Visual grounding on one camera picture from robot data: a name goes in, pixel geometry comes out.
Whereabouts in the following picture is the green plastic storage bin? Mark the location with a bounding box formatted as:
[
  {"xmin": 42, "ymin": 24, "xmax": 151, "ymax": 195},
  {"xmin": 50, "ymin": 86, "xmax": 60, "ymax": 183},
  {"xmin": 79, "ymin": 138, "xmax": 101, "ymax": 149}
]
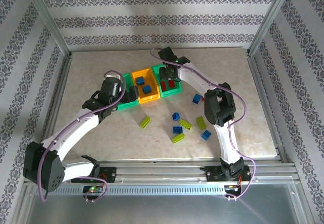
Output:
[
  {"xmin": 151, "ymin": 64, "xmax": 183, "ymax": 98},
  {"xmin": 108, "ymin": 72, "xmax": 140, "ymax": 111}
]

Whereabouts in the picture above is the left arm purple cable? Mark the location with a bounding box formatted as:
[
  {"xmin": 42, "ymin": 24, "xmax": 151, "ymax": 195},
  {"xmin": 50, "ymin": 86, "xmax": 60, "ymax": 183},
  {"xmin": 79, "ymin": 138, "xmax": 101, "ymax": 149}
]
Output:
[{"xmin": 36, "ymin": 70, "xmax": 127, "ymax": 203}]

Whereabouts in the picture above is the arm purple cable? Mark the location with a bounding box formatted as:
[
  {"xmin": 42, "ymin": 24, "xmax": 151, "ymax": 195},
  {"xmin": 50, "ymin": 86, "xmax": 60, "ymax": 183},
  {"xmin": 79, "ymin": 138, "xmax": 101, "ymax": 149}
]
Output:
[
  {"xmin": 36, "ymin": 70, "xmax": 127, "ymax": 203},
  {"xmin": 150, "ymin": 47, "xmax": 258, "ymax": 201}
]

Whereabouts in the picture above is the aluminium frame post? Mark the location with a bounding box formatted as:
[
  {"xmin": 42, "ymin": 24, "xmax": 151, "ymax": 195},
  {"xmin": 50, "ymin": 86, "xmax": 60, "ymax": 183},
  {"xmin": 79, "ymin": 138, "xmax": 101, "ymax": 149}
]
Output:
[
  {"xmin": 21, "ymin": 0, "xmax": 73, "ymax": 58},
  {"xmin": 247, "ymin": 0, "xmax": 297, "ymax": 55}
]

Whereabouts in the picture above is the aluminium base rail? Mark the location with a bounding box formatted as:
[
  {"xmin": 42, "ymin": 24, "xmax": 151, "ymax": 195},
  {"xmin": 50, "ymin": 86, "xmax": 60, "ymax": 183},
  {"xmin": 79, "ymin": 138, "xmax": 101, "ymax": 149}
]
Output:
[{"xmin": 24, "ymin": 159, "xmax": 298, "ymax": 184}]

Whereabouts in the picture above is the slotted metal strip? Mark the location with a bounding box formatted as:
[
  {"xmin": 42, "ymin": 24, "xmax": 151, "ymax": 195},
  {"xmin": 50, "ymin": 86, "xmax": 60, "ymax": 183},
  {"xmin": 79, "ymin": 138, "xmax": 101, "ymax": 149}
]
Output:
[{"xmin": 32, "ymin": 185, "xmax": 228, "ymax": 196}]

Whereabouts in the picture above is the aluminium table side rail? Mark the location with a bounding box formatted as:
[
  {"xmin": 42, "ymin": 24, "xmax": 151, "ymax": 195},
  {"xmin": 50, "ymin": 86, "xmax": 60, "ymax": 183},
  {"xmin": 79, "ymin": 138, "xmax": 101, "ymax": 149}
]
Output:
[
  {"xmin": 245, "ymin": 49, "xmax": 289, "ymax": 164},
  {"xmin": 34, "ymin": 52, "xmax": 74, "ymax": 165}
]

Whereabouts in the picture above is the lime green lego brick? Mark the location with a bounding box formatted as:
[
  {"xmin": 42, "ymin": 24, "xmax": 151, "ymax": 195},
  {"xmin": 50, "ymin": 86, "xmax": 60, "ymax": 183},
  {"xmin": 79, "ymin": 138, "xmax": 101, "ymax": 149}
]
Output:
[
  {"xmin": 179, "ymin": 118, "xmax": 193, "ymax": 130},
  {"xmin": 196, "ymin": 116, "xmax": 208, "ymax": 130},
  {"xmin": 139, "ymin": 116, "xmax": 151, "ymax": 129},
  {"xmin": 172, "ymin": 133, "xmax": 186, "ymax": 144}
]

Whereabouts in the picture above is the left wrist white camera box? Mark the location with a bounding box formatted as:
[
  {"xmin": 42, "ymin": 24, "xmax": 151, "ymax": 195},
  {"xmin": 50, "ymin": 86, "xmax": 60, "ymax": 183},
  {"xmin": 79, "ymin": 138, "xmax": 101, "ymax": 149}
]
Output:
[{"xmin": 105, "ymin": 71, "xmax": 122, "ymax": 81}]

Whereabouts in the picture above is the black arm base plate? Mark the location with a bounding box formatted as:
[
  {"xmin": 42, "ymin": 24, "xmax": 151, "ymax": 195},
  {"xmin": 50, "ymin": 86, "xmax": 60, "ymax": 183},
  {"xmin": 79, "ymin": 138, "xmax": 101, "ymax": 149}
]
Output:
[
  {"xmin": 205, "ymin": 165, "xmax": 252, "ymax": 182},
  {"xmin": 70, "ymin": 166, "xmax": 117, "ymax": 184}
]

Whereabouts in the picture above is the orange plastic storage bin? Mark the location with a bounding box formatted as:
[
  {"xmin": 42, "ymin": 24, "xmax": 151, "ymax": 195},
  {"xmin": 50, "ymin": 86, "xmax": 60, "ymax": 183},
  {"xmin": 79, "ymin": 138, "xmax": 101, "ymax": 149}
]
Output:
[{"xmin": 131, "ymin": 68, "xmax": 161, "ymax": 105}]

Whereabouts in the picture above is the grey metal panel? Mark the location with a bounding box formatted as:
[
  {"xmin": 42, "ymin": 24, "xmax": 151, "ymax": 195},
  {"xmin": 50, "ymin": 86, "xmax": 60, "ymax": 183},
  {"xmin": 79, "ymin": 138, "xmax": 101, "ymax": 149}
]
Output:
[{"xmin": 15, "ymin": 183, "xmax": 314, "ymax": 224}]

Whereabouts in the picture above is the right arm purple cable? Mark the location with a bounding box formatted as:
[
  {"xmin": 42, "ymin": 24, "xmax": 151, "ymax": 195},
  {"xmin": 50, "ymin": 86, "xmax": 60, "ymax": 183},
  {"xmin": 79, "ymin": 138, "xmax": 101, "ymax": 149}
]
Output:
[{"xmin": 150, "ymin": 47, "xmax": 258, "ymax": 201}]

